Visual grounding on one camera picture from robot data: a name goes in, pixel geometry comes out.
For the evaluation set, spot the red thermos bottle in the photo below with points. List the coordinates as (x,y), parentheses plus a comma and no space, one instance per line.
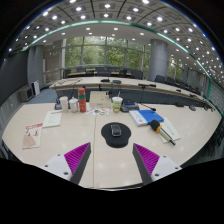
(82,101)

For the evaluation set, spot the dark office chairs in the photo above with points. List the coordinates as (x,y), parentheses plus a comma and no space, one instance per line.
(160,78)

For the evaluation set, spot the white lidded mug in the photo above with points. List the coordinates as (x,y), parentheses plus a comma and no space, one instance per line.
(73,105)

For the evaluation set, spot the black mouse pad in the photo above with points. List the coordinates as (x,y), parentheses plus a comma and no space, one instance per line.
(116,141)

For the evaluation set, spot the white paper sheet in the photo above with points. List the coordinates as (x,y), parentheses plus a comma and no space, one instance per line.
(172,131)

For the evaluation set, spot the blue and white book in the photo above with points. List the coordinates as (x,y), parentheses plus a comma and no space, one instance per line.
(146,116)

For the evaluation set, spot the beige box tray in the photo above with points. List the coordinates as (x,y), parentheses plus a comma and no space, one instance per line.
(99,99)

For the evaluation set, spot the green printed paper cup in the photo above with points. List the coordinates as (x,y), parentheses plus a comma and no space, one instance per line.
(117,105)

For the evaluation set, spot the red and white leaflet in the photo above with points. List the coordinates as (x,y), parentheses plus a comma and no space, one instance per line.
(32,135)

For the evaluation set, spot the black computer mouse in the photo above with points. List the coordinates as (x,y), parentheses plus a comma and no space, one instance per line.
(116,130)

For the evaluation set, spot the white standing panel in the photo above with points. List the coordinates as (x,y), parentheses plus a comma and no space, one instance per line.
(36,87)

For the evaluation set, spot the black handheld microphone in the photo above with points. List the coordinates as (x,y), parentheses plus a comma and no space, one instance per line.
(155,126)

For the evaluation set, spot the white paper cup stack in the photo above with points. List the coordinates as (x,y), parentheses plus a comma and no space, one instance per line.
(64,104)

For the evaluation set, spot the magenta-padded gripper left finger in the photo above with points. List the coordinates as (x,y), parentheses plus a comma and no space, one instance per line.
(76,156)

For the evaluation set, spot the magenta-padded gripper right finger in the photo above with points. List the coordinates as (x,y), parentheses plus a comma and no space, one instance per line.
(148,158)

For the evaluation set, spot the colourful sticker sheet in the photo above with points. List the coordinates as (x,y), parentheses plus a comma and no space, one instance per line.
(97,111)

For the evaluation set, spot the cream printed document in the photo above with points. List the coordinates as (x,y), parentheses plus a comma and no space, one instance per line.
(52,119)

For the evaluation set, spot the grey box monitor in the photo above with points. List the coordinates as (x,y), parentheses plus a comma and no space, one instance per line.
(25,94)

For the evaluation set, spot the ceiling lights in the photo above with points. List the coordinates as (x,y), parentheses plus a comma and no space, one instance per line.
(107,5)

